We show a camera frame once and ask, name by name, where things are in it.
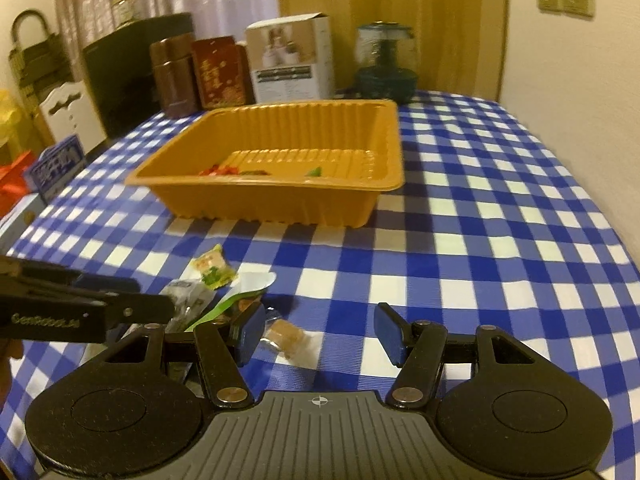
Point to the orange plastic tray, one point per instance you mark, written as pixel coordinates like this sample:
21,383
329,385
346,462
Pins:
250,200

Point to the grey snack packet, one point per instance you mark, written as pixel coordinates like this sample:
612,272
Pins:
187,300

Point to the round glass jar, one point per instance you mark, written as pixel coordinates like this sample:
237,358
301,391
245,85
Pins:
385,67

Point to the red gift bag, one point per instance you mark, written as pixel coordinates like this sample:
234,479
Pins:
15,180

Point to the blue white checked tablecloth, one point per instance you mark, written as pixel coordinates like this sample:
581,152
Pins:
475,260

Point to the white green snack packet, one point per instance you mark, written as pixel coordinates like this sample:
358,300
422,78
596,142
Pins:
250,282

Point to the white wooden chair back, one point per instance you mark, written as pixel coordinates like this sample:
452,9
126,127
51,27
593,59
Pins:
70,115

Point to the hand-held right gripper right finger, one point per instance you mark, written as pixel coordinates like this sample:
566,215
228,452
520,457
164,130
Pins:
391,332

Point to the brown candy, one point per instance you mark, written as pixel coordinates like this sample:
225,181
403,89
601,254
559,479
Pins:
284,337

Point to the white carton box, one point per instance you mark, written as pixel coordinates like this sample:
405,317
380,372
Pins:
290,65

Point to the small yellow green snack packet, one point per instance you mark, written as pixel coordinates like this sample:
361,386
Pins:
214,267

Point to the small green candy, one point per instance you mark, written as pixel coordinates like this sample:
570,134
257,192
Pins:
314,171

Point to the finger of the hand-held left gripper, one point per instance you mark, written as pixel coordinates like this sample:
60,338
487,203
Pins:
142,309
107,285

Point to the dark bamboo rack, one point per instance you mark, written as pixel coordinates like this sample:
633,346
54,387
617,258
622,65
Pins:
35,65

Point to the red decorated tin box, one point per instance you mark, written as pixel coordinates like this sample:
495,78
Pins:
220,75

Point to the brown cylindrical tin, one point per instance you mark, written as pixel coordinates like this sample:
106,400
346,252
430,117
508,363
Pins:
172,80

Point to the small glass jar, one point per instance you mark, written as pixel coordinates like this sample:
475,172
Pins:
125,10

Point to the blue milk carton box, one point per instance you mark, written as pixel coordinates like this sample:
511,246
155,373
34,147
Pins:
55,170

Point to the black appliance box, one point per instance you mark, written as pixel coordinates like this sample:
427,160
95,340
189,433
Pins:
125,80

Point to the light blue box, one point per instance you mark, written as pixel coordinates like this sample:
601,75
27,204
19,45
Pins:
17,225

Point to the red patterned snack packet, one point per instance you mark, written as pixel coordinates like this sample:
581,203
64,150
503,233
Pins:
229,169

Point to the yellow plastic bag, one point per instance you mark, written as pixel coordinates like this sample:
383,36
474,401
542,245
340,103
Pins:
9,115

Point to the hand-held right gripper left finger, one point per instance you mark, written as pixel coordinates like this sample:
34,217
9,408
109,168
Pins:
248,332

